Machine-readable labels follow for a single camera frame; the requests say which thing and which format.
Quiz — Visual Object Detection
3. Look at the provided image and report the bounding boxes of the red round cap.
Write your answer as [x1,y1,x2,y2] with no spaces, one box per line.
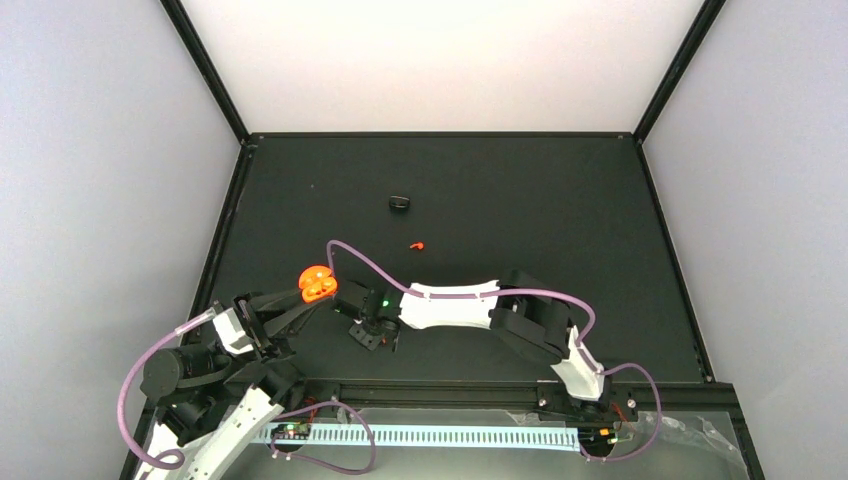
[298,265,338,304]

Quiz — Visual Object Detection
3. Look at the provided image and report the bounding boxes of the black glossy earbud charging case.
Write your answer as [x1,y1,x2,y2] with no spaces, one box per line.
[388,195,411,213]

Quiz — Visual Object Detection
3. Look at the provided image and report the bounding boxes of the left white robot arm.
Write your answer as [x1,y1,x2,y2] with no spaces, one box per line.
[119,290,325,479]

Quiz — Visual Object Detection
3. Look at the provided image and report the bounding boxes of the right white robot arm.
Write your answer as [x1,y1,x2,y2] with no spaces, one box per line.
[332,270,611,419]

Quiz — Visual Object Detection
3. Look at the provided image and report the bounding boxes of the clear plastic sheet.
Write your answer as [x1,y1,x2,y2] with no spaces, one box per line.
[503,409,747,473]

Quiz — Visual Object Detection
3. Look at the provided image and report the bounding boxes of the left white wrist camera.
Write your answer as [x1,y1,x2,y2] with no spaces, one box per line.
[212,308,256,356]

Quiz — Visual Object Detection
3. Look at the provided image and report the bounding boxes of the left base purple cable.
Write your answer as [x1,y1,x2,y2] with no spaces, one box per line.
[268,400,379,476]

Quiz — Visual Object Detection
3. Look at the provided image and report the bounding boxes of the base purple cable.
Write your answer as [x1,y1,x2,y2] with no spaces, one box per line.
[577,362,664,464]
[268,400,379,476]

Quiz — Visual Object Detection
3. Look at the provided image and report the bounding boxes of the white slotted cable duct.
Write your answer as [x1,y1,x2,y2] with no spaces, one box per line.
[252,423,580,452]

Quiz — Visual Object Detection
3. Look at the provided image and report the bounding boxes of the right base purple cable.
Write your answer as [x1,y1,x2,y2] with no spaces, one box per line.
[577,362,664,464]

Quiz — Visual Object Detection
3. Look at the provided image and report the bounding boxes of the black aluminium front rail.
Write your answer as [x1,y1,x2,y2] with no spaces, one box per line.
[261,379,741,423]

